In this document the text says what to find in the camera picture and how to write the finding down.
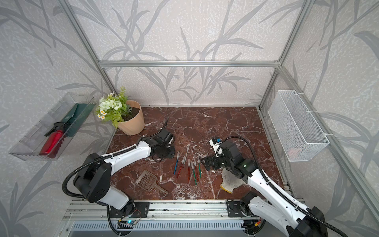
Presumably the silver carving knife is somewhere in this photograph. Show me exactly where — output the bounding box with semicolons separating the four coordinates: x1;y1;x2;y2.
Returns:
182;144;190;165

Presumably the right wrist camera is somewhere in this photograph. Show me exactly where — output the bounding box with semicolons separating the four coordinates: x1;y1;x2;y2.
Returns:
209;137;223;157

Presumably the green carving knife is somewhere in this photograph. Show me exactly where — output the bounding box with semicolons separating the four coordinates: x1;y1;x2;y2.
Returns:
190;162;197;186
197;157;202;179

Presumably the white wire mesh basket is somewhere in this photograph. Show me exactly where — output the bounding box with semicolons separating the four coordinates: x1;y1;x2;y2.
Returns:
268;90;330;163

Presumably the green carving knife left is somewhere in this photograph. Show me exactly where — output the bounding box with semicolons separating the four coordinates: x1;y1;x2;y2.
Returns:
190;162;197;186

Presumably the red carving knife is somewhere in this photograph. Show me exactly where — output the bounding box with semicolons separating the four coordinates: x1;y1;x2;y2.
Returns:
193;159;199;183
176;158;185;178
187;160;191;184

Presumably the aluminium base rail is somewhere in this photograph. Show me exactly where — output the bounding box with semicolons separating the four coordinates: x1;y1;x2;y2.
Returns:
60;199;311;221

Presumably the brown plastic scoop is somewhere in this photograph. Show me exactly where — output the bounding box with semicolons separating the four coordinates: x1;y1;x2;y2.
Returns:
136;170;168;196

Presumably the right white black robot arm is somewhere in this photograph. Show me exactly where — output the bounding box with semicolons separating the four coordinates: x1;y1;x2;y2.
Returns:
201;137;346;237

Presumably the red spray bottle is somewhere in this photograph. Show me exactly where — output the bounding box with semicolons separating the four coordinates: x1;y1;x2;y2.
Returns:
39;122;70;159

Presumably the green garden trowel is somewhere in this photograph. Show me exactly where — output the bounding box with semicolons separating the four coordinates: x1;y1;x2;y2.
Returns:
61;103;96;137

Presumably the artificial white flower plant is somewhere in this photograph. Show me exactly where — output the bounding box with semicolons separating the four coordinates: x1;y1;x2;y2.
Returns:
95;87;132;128

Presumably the green carving knife right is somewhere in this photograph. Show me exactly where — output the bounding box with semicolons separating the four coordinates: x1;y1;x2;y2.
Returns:
197;157;202;179

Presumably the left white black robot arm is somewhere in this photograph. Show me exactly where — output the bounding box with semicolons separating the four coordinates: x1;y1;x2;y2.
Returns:
62;128;175;211

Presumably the small circuit board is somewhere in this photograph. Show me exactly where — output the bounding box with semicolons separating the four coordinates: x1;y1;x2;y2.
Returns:
117;219;139;229

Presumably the clear plastic wall tray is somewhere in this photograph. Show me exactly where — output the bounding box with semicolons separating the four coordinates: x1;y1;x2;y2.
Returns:
9;93;96;161

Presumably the terracotta flower pot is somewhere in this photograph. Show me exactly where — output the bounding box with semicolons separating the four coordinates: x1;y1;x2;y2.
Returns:
118;100;145;136

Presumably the white work glove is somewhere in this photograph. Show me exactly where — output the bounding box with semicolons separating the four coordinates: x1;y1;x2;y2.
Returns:
220;168;244;194

